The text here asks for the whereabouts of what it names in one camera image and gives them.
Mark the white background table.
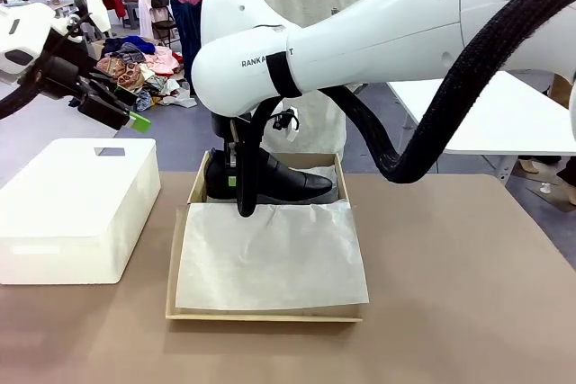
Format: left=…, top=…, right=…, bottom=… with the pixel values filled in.
left=386, top=69, right=576, bottom=156

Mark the brown cardboard shoe box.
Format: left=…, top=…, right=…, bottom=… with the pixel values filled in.
left=165, top=149, right=365, bottom=323

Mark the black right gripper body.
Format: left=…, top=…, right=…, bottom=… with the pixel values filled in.
left=211, top=112, right=254, bottom=146

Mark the folding chair with pink coat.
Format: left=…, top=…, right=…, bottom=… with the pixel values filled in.
left=138, top=0, right=179, bottom=48

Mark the grey wrapping paper sheet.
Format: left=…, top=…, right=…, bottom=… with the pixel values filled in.
left=175, top=161, right=371, bottom=312

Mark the black leather shoe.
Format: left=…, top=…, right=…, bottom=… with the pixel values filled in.
left=204, top=149, right=334, bottom=203

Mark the colourful pile of clothes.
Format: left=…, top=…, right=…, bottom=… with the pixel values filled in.
left=94, top=35, right=197, bottom=112

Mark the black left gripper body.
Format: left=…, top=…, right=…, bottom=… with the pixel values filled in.
left=38, top=54, right=98, bottom=104

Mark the white plastic storage box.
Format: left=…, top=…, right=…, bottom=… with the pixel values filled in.
left=0, top=138, right=162, bottom=286

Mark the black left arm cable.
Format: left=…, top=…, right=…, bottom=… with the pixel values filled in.
left=0, top=71, right=44, bottom=121

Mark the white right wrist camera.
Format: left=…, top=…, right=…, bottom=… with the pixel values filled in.
left=271, top=108, right=302, bottom=143

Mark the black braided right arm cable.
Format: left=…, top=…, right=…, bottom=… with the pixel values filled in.
left=236, top=0, right=576, bottom=219

